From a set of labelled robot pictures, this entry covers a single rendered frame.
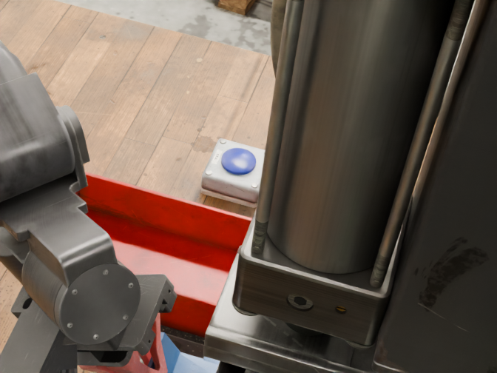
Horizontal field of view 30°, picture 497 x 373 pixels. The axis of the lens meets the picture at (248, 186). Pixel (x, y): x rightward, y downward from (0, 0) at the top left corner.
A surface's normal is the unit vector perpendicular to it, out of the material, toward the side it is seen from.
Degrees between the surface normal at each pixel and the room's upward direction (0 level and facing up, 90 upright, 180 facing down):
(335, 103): 90
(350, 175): 90
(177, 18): 0
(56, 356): 61
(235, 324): 0
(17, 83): 23
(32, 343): 30
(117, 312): 69
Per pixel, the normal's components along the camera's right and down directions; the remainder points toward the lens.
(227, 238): -0.28, 0.69
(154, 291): -0.41, -0.66
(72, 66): 0.09, -0.68
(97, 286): 0.58, 0.35
